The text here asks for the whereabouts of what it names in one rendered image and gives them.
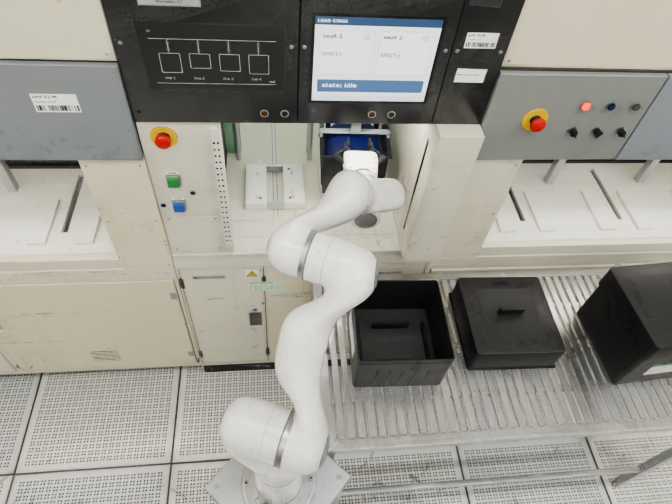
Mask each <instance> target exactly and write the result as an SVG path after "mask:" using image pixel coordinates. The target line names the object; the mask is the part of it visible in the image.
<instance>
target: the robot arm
mask: <svg viewBox="0 0 672 504"><path fill-rule="evenodd" d="M349 147H350V142H349V137H347V139H346V141H344V148H343V149H341V150H340V151H339V152H337V153H336V154H335V155H334V158H335V159H336V160H338V161H339V162H341V163H342V164H343V171H341V172H339V173H337V174H336V175H335V176H334V177H333V179H332V180H331V182H330V183H329V185H328V187H327V189H326V191H325V193H324V195H323V197H322V198H321V199H320V201H319V202H318V203H316V204H315V205H314V206H313V207H312V208H310V209H309V210H307V211H305V212H304V213H302V214H300V215H298V216H296V217H294V218H292V219H290V220H288V221H286V222H285V223H283V224H282V225H280V226H279V227H278V228H277V229H276V230H275V231H274V232H273V234H272V235H271V237H270V239H269V240H268V244H267V249H266V251H267V257H268V260H269V262H270V264H271V265H272V266H273V267H274V268H275V269H276V270H278V271H279V272H281V273H283V274H286V275H289V276H292V277H295V278H298V279H301V280H304V281H308V282H311V283H314V284H317V285H321V286H323V287H324V289H325V291H324V294H323V295H322V296H321V297H320V298H318V299H316V300H313V301H311V302H309V303H306V304H304V305H301V306H299V307H297V308H296V309H294V310H293V311H292V312H291V313H290V314H288V316H287V317H286V319H285V320H284V322H283V325H282V328H281V331H280V335H279V339H278V343H277V348H276V354H275V370H276V374H277V378H278V380H279V383H280V384H281V386H282V387H283V389H284V390H285V392H286V393H287V395H288V396H289V397H290V399H291V401H292V402H293V404H294V407H295V410H294V409H291V408H288V407H285V406H282V405H279V404H276V403H273V402H270V401H267V400H264V399H261V398H256V397H250V396H245V397H240V398H237V399H236V400H234V401H233V402H231V403H230V404H229V405H228V407H227V408H226V410H224V412H223V415H222V418H221V421H220V428H219V433H220V439H221V442H222V444H223V446H224V448H225V449H226V450H227V452H228V453H229V454H230V455H231V456H232V457H234V458H235V459H236V460H237V461H239V462H240V463H242V464H243V465H245V466H246V470H245V473H244V477H243V492H244V496H245V499H246V502H247V504H308V503H309V501H310V499H311V497H312V494H313V490H314V483H315V479H314V473H315V472H316V471H318V470H319V469H320V468H321V467H322V466H323V464H324V462H325V460H326V457H327V454H328V450H329V442H330V438H329V429H328V424H327V420H326V415H325V412H324V408H323V404H322V399H321V392H320V378H321V370H322V364H323V360H324V356H325V352H326V348H327V345H328V341H329V338H330V334H331V331H332V329H333V327H334V325H335V323H336V321H337V320H338V319H339V318H340V317H342V316H343V315H344V314H345V313H347V312H348V311H350V310H351V309H353V308H354V307H356V306H357V305H359V304H360V303H362V302H363V301H364V300H366V299H367V298H368V297H369V296H370V295H371V294H372V292H373V291H374V289H375V288H376V286H377V282H378V278H379V264H378V262H377V260H376V258H375V256H374V255H373V254H372V252H370V251H369V250H368V249H366V248H365V247H363V246H360V245H357V244H355V243H352V242H349V241H345V240H342V239H339V238H335V237H332V236H329V235H325V234H322V233H321V232H324V231H326V230H329V229H332V228H335V227H338V226H341V225H343V224H346V223H348V222H350V221H351V223H352V224H353V225H354V226H355V227H357V228H360V229H370V228H373V227H375V226H377V225H378V224H379V223H380V221H381V213H382V212H386V211H392V210H398V209H401V208H402V207H403V206H404V204H405V201H406V194H405V190H404V188H403V186H402V184H401V183H400V182H399V181H398V180H396V179H393V178H378V179H377V174H378V165H379V164H380V163H381V162H383V161H384V160H385V156H384V155H383V154H381V153H380V152H379V151H378V150H376V149H375V147H374V146H373V142H371V138H368V144H367V147H368V151H351V150H350V148H349ZM343 155H344V158H343V157H342V156H343Z"/></svg>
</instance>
